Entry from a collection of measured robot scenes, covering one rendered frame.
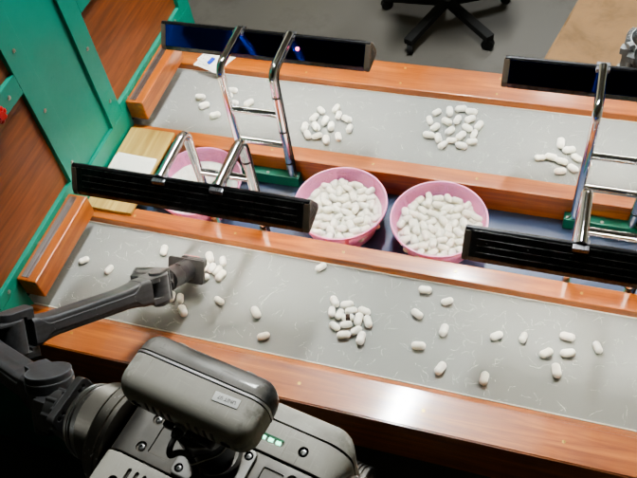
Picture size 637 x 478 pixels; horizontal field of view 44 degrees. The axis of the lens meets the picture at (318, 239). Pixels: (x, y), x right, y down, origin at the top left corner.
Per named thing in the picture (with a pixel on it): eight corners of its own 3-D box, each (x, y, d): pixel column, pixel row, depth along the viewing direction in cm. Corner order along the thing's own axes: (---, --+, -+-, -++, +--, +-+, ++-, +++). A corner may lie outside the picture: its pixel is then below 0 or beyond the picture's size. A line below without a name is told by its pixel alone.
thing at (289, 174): (300, 188, 240) (278, 74, 205) (239, 178, 245) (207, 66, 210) (318, 143, 251) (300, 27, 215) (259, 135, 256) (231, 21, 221)
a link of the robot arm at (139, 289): (14, 366, 163) (6, 317, 161) (1, 361, 167) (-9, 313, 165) (176, 305, 195) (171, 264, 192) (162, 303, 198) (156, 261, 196)
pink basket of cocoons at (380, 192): (394, 253, 221) (393, 232, 214) (300, 266, 222) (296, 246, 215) (382, 182, 238) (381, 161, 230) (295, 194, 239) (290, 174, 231)
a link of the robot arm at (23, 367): (-41, 373, 162) (-50, 326, 160) (25, 352, 171) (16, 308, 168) (44, 441, 129) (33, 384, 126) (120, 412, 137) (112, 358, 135)
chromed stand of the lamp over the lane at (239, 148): (257, 296, 218) (224, 190, 182) (191, 283, 223) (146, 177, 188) (278, 242, 228) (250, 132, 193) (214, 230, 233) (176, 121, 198)
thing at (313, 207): (309, 234, 182) (305, 214, 177) (74, 194, 198) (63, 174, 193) (319, 208, 187) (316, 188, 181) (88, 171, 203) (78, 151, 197)
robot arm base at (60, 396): (97, 463, 125) (49, 423, 117) (65, 450, 130) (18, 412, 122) (127, 416, 129) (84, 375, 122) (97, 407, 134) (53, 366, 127)
